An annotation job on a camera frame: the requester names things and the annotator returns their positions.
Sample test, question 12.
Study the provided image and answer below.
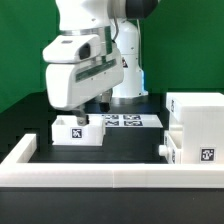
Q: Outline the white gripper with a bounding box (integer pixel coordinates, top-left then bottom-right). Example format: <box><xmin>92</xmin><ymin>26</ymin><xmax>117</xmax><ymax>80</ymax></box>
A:
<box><xmin>46</xmin><ymin>44</ymin><xmax>124</xmax><ymax>126</ymax></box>

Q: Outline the white drawer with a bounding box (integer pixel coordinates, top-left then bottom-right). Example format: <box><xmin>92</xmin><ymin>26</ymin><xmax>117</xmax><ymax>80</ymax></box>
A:
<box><xmin>158</xmin><ymin>131</ymin><xmax>182</xmax><ymax>164</ymax></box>
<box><xmin>52</xmin><ymin>115</ymin><xmax>106</xmax><ymax>146</ymax></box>

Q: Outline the white front drawer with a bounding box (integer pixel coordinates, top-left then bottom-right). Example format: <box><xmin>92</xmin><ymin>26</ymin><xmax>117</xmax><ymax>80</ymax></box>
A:
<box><xmin>158</xmin><ymin>131</ymin><xmax>182</xmax><ymax>164</ymax></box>

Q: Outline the white drawer cabinet box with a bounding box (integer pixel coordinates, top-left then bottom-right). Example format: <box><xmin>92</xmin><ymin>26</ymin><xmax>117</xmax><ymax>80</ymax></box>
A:
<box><xmin>166</xmin><ymin>92</ymin><xmax>224</xmax><ymax>164</ymax></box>

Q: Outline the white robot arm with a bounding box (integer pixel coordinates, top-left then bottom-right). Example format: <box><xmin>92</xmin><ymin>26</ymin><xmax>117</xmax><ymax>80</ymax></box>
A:
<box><xmin>43</xmin><ymin>0</ymin><xmax>160</xmax><ymax>126</ymax></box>

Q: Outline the marker tag sheet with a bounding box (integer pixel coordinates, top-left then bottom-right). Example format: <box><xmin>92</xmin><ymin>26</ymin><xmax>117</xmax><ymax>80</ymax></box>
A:
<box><xmin>83</xmin><ymin>113</ymin><xmax>164</xmax><ymax>129</ymax></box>

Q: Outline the white U-shaped fence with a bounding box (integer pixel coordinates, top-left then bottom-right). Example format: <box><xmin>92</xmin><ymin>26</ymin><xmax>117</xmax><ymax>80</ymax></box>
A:
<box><xmin>0</xmin><ymin>134</ymin><xmax>224</xmax><ymax>188</ymax></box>

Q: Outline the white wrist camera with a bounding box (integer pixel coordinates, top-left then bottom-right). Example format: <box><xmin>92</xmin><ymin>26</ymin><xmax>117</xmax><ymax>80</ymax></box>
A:
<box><xmin>43</xmin><ymin>34</ymin><xmax>101</xmax><ymax>64</ymax></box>

